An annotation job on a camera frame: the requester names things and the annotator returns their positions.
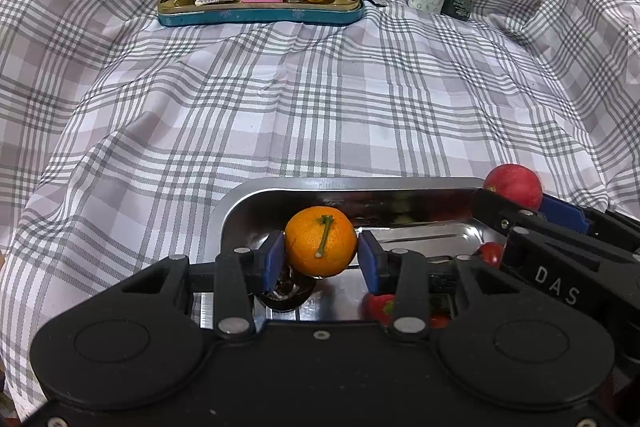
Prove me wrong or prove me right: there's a stainless steel tray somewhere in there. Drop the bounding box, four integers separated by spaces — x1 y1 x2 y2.
191 175 509 327

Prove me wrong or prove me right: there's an orange mandarin with stem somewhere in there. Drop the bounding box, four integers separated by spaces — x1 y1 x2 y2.
284 206 357 277

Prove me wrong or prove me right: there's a plaid grey white cloth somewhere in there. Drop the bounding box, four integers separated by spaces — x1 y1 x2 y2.
1 0 639 417

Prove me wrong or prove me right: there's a large red radish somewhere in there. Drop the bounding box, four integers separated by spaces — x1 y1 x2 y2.
483 164 544 210

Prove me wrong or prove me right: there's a red tomato without stem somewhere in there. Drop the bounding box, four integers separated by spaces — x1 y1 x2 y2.
476 242 504 268

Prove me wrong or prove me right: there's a red tomato with stem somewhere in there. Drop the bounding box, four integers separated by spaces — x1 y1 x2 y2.
361 293 395 327

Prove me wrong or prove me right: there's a small pink radish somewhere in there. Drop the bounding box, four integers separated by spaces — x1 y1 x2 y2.
430 314 451 329

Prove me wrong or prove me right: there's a dark mangosteen front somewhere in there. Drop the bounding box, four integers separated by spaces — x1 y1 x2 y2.
257 267 317 312

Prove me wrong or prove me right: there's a blue snack tray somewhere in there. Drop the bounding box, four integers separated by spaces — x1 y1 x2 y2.
156 0 363 27

